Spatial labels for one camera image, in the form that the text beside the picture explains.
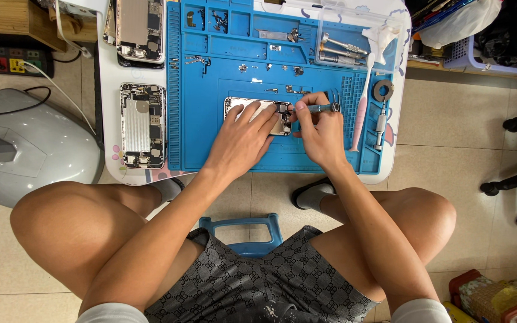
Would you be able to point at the person's right hand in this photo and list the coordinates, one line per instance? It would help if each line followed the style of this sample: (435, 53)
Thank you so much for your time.
(326, 134)

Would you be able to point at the person's left hand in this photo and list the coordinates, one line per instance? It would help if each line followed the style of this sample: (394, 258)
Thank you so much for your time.
(238, 146)

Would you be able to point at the blue precision screwdriver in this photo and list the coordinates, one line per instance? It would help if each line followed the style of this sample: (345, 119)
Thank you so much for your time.
(326, 107)

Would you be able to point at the silver phone housing with white inlay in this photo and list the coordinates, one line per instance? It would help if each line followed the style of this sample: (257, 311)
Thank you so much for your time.
(232, 106)

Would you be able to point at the black tweezers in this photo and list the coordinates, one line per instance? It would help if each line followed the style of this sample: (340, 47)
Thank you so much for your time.
(334, 95)

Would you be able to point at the pink toothbrush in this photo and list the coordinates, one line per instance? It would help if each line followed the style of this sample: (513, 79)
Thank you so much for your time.
(361, 112)

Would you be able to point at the silver screwdriver with swivel cap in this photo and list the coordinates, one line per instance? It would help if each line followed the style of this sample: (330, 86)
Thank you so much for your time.
(380, 125)

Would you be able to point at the black right slipper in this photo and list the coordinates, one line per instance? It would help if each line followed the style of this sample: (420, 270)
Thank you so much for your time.
(303, 186)

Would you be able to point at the black slipper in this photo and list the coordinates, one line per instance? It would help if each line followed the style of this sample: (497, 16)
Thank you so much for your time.
(303, 186)
(179, 183)

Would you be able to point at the grey right sock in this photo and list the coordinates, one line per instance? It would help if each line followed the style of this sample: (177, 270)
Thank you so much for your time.
(314, 197)

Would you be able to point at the grey sock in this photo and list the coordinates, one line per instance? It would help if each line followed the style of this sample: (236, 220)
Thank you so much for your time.
(166, 190)
(314, 197)

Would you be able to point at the black tape roll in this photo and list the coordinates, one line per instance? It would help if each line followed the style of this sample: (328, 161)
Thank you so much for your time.
(377, 92)

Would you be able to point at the black left slipper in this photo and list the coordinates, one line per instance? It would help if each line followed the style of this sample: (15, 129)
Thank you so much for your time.
(179, 183)

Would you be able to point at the silver screwdriver with knurled grip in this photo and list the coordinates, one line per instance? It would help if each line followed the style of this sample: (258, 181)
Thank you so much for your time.
(337, 59)
(337, 51)
(343, 45)

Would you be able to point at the grey left sock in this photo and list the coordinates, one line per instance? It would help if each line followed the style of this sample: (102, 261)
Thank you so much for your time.
(166, 190)

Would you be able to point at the blue silicone repair mat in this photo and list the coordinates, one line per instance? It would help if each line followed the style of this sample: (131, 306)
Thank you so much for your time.
(222, 58)

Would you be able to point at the silver phone housing with boards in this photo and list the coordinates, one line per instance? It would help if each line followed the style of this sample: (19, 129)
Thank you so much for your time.
(139, 27)
(139, 125)

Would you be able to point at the blue plastic stool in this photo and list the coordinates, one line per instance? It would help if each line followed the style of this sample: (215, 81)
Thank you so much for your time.
(240, 248)

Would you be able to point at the crumpled white tissue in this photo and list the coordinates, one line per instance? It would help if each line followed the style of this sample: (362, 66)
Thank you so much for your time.
(382, 38)

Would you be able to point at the flat silver metal plate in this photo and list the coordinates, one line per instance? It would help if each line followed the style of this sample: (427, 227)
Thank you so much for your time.
(272, 35)

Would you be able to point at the clear plastic box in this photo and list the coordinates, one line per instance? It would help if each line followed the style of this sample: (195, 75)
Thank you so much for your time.
(352, 22)

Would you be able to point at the black phone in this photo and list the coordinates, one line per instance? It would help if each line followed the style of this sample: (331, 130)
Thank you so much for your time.
(139, 66)

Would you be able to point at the scattered small metal phone parts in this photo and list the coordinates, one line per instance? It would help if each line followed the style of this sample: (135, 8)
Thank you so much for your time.
(219, 20)

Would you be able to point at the person's right leg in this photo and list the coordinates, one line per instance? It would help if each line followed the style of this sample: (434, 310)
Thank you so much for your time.
(420, 224)

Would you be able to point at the person's leg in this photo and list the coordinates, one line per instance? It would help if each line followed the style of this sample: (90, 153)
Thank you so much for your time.
(70, 233)
(420, 224)

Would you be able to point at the grey patterned shorts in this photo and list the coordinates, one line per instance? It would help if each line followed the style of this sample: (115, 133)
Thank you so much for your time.
(263, 287)

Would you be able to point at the lavender plastic basket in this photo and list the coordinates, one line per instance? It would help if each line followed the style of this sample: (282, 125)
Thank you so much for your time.
(460, 56)

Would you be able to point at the white plastic bag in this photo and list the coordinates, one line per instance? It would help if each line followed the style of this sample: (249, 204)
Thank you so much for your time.
(460, 22)

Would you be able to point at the phone housing seen edge-on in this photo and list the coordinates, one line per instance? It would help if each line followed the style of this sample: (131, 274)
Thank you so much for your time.
(108, 22)

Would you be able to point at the person's left leg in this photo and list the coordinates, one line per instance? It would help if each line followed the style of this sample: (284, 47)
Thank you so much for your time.
(70, 233)

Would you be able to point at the grey fan base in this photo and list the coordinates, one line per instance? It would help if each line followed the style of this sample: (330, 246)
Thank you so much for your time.
(38, 148)

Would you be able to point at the white shirt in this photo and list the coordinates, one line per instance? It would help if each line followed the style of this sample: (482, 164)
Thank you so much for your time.
(110, 314)

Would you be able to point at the wooden shelf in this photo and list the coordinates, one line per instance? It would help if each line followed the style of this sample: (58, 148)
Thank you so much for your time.
(11, 18)

